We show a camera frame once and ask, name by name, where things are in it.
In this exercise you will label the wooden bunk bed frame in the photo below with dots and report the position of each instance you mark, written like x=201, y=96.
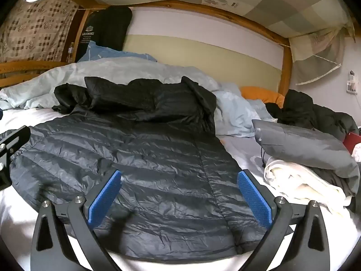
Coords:
x=197, y=7

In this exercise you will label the black down jacket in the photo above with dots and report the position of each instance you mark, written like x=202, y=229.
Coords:
x=158, y=161

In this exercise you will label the white folded cloth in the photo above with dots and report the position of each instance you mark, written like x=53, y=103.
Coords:
x=296, y=180

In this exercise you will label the blue pillow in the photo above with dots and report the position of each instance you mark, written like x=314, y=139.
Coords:
x=98, y=53

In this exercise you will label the pale hanging net cloth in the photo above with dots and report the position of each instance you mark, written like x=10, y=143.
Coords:
x=313, y=48

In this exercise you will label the patterned brown checked curtain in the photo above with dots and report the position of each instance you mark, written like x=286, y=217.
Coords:
x=36, y=28

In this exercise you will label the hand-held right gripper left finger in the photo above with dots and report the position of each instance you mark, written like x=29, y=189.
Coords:
x=104, y=197

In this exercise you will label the orange pillow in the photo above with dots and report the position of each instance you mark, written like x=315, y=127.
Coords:
x=262, y=94

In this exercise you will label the white wall socket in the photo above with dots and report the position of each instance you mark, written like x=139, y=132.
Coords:
x=352, y=84

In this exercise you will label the white bed sheet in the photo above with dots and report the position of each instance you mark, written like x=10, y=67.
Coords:
x=17, y=225

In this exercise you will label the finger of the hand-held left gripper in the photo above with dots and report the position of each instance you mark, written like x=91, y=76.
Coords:
x=12, y=141

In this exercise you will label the black puffy coat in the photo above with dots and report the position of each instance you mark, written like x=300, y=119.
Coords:
x=304, y=107

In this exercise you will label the black hanging garment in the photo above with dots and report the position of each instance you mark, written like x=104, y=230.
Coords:
x=110, y=31

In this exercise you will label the red flat object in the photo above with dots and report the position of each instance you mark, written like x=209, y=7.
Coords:
x=352, y=142

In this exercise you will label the pastel checked bunk bedding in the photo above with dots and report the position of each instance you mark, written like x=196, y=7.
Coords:
x=253, y=0

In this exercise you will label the grey padded garment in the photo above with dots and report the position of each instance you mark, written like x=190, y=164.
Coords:
x=296, y=144

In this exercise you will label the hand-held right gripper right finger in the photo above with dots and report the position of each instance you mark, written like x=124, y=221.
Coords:
x=255, y=197

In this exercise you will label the light blue duvet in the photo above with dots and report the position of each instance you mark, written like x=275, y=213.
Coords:
x=112, y=70

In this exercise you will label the clear plastic bottle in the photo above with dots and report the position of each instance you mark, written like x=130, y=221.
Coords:
x=70, y=52

